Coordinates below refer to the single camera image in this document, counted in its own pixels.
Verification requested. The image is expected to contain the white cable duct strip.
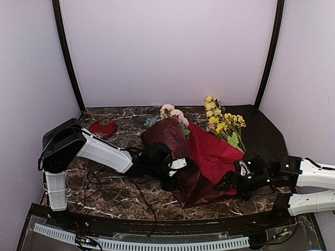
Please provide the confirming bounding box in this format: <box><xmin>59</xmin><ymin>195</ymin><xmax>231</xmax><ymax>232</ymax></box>
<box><xmin>33</xmin><ymin>223</ymin><xmax>250</xmax><ymax>250</ymax></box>

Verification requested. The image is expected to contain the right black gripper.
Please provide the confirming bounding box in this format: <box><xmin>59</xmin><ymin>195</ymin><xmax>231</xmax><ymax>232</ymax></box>
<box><xmin>215</xmin><ymin>170</ymin><xmax>272</xmax><ymax>201</ymax></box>

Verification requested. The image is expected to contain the yellow fake flower bunch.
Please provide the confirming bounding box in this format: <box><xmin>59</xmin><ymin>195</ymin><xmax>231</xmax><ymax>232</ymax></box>
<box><xmin>204</xmin><ymin>95</ymin><xmax>247</xmax><ymax>153</ymax></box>

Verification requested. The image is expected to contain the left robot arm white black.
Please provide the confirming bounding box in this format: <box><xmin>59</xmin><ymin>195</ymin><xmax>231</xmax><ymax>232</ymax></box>
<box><xmin>38</xmin><ymin>118</ymin><xmax>188</xmax><ymax>228</ymax></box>

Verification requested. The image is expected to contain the black front table rail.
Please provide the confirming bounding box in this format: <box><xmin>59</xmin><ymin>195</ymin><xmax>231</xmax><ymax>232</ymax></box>
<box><xmin>28</xmin><ymin>203</ymin><xmax>312</xmax><ymax>238</ymax></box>

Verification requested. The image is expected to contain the left black frame post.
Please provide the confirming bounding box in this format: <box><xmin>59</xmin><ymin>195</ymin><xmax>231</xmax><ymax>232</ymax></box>
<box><xmin>52</xmin><ymin>0</ymin><xmax>86</xmax><ymax>113</ymax></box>

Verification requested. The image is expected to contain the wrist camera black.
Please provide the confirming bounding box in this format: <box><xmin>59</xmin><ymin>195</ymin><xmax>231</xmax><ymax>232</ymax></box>
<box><xmin>146</xmin><ymin>142</ymin><xmax>194</xmax><ymax>173</ymax></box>
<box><xmin>233</xmin><ymin>154</ymin><xmax>269</xmax><ymax>177</ymax></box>

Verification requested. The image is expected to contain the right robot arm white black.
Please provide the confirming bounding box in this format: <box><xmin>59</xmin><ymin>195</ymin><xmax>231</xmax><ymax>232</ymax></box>
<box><xmin>216</xmin><ymin>154</ymin><xmax>334</xmax><ymax>227</ymax></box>

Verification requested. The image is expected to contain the black frame post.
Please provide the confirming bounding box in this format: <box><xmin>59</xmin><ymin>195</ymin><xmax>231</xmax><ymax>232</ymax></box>
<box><xmin>52</xmin><ymin>0</ymin><xmax>86</xmax><ymax>113</ymax></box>
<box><xmin>254</xmin><ymin>0</ymin><xmax>285</xmax><ymax>109</ymax></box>

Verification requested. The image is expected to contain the pink fake rose bunch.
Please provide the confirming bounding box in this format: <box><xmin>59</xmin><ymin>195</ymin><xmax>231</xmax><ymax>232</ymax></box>
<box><xmin>160</xmin><ymin>104</ymin><xmax>191</xmax><ymax>138</ymax></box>

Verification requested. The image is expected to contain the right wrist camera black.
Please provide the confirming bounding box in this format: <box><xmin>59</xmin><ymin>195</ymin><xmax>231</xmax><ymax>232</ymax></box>
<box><xmin>233</xmin><ymin>154</ymin><xmax>269</xmax><ymax>177</ymax></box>

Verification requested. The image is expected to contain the red wrapping paper sheet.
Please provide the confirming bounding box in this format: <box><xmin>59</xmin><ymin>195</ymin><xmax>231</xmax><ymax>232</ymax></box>
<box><xmin>141</xmin><ymin>117</ymin><xmax>243</xmax><ymax>209</ymax></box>

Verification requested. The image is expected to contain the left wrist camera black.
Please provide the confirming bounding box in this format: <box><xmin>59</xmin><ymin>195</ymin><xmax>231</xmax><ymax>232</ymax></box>
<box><xmin>146</xmin><ymin>142</ymin><xmax>194</xmax><ymax>173</ymax></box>

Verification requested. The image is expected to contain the right black frame post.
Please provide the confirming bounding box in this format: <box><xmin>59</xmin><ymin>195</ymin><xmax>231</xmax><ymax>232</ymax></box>
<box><xmin>254</xmin><ymin>0</ymin><xmax>285</xmax><ymax>109</ymax></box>

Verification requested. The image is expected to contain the red embroidered round pouch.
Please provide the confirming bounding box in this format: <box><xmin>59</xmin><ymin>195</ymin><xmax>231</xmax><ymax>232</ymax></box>
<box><xmin>89</xmin><ymin>119</ymin><xmax>116</xmax><ymax>139</ymax></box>

